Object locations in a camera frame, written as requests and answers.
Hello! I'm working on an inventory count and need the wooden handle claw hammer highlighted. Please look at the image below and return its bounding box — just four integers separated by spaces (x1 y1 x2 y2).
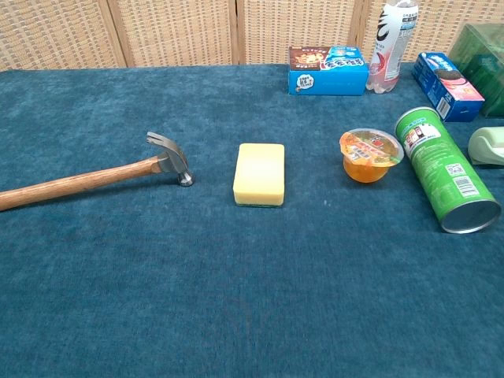
0 131 196 213

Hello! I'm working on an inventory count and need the yellow sponge with green base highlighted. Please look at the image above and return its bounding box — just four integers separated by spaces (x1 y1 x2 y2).
232 143 286 208

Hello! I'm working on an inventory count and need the blue velvet tablecloth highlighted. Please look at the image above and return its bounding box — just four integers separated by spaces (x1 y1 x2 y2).
0 61 504 378

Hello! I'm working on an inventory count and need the orange fruit jelly cup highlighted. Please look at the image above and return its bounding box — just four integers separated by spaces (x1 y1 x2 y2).
339 128 405 184

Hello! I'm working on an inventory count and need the blue snack box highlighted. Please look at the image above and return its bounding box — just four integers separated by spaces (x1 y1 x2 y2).
287 46 370 96

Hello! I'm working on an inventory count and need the woven rattan folding screen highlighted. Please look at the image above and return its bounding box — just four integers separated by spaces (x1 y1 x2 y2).
0 0 504 72

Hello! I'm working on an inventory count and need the green chips can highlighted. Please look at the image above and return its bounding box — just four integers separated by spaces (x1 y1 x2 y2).
394 106 502 235

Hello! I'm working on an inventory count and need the clear drink bottle pink label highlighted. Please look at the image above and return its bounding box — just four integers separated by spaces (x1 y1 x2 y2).
365 0 420 95

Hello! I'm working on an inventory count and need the blue Oreo cookie box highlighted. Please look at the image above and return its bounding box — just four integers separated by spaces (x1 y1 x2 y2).
411 51 486 123

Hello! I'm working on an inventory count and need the pale green tape dispenser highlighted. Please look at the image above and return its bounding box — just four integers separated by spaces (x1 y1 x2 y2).
467 126 504 166

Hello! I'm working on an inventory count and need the green translucent plastic box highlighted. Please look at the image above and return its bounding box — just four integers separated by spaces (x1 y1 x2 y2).
448 22 504 119

